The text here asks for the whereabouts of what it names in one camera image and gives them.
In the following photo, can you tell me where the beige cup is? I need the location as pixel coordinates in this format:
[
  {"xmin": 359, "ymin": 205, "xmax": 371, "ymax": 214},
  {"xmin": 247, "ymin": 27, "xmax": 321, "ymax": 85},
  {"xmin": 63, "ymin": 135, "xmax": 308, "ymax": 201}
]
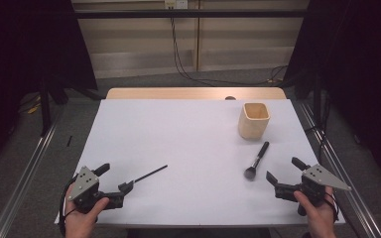
[{"xmin": 237, "ymin": 102, "xmax": 271, "ymax": 141}]

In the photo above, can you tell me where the black wall cable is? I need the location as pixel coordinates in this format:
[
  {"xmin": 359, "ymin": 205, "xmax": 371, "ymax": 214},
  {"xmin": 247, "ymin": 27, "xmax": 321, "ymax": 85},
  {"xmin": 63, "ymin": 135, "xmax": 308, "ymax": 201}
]
[{"xmin": 170, "ymin": 16, "xmax": 289, "ymax": 86}]

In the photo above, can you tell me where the black horizontal bar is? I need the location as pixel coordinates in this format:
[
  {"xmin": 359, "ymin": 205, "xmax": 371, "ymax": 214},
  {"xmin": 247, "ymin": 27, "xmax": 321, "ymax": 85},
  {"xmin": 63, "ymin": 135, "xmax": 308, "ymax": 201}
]
[{"xmin": 73, "ymin": 9, "xmax": 309, "ymax": 19}]

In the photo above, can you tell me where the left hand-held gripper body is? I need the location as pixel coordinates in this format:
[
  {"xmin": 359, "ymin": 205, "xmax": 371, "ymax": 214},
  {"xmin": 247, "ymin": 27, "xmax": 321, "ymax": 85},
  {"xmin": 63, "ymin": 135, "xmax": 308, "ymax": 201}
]
[{"xmin": 67, "ymin": 166, "xmax": 110, "ymax": 213}]

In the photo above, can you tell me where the wooden table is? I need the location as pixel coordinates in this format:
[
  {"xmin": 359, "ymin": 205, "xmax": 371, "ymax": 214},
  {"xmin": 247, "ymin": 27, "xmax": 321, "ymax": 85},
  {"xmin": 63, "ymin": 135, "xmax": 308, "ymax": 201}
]
[{"xmin": 105, "ymin": 86, "xmax": 287, "ymax": 101}]

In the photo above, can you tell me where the black stand post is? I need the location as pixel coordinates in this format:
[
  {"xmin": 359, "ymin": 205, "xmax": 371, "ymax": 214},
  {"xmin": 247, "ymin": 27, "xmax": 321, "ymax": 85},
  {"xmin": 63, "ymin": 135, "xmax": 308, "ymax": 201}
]
[
  {"xmin": 312, "ymin": 72, "xmax": 323, "ymax": 128},
  {"xmin": 39, "ymin": 77, "xmax": 53, "ymax": 137}
]

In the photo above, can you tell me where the white wall socket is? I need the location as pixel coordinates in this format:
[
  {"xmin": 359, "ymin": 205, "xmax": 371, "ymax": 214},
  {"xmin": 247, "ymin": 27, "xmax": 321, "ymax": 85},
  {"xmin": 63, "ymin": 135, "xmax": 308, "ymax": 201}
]
[{"xmin": 164, "ymin": 0, "xmax": 189, "ymax": 10}]

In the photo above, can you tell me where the thin black brush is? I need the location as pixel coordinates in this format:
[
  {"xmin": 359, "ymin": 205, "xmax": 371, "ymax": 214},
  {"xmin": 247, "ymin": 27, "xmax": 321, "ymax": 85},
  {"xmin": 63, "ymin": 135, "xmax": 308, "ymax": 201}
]
[{"xmin": 130, "ymin": 164, "xmax": 169, "ymax": 184}]

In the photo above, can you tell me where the metal floor rail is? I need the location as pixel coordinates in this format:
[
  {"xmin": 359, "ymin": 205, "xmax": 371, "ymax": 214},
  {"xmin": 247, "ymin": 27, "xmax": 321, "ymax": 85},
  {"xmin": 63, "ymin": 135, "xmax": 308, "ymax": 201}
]
[
  {"xmin": 297, "ymin": 100, "xmax": 381, "ymax": 238},
  {"xmin": 0, "ymin": 108, "xmax": 64, "ymax": 238}
]

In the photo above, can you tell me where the hand-held gripper cable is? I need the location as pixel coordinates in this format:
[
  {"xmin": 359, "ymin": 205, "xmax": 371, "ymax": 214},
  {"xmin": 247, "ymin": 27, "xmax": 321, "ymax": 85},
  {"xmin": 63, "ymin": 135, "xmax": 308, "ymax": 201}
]
[
  {"xmin": 59, "ymin": 175, "xmax": 78, "ymax": 236},
  {"xmin": 323, "ymin": 191, "xmax": 340, "ymax": 222}
]

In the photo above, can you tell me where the person's right hand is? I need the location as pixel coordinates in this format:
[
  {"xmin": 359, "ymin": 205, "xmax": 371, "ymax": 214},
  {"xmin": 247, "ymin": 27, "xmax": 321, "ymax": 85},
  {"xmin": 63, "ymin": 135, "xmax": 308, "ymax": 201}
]
[{"xmin": 294, "ymin": 186, "xmax": 339, "ymax": 238}]

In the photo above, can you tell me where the black curtain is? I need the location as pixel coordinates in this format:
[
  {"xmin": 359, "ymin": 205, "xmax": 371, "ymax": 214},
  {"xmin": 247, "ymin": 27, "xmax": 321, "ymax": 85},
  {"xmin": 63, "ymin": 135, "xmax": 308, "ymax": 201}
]
[
  {"xmin": 0, "ymin": 0, "xmax": 98, "ymax": 177},
  {"xmin": 282, "ymin": 0, "xmax": 381, "ymax": 189}
]

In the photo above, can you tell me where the white table mat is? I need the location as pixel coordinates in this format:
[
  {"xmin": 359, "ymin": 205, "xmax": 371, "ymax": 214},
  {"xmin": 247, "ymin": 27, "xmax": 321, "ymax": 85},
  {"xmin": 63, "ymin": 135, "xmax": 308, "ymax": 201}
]
[{"xmin": 54, "ymin": 98, "xmax": 346, "ymax": 229}]

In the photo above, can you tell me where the right hand-held gripper cable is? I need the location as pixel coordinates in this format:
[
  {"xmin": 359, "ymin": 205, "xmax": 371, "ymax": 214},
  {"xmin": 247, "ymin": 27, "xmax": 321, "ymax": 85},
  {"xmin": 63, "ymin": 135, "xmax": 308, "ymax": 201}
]
[{"xmin": 323, "ymin": 191, "xmax": 340, "ymax": 222}]

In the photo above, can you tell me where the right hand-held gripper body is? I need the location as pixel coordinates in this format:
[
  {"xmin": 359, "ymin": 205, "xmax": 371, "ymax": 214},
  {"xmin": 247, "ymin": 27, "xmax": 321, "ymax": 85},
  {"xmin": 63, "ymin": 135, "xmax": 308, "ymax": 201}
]
[{"xmin": 298, "ymin": 164, "xmax": 352, "ymax": 206}]

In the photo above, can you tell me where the black makeup brush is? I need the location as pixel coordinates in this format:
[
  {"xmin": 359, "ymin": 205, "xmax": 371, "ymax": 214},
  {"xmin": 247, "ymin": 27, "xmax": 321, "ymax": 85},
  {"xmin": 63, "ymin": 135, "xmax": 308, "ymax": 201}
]
[{"xmin": 243, "ymin": 141, "xmax": 270, "ymax": 181}]

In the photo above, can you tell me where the yellow floor cable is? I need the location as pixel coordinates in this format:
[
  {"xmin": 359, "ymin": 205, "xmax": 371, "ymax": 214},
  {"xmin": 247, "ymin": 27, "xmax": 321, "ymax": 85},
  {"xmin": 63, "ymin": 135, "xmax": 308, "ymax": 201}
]
[{"xmin": 26, "ymin": 95, "xmax": 43, "ymax": 115}]

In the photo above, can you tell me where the left hand-held gripper cable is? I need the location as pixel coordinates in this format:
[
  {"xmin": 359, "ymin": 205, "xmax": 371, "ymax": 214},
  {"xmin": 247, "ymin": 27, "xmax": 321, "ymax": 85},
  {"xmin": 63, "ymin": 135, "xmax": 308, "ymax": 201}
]
[{"xmin": 59, "ymin": 175, "xmax": 78, "ymax": 236}]

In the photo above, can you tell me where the person's left hand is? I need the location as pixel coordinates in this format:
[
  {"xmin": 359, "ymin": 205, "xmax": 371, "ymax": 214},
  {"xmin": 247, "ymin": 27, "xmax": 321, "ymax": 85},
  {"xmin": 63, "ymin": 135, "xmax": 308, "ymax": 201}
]
[{"xmin": 63, "ymin": 195, "xmax": 110, "ymax": 238}]

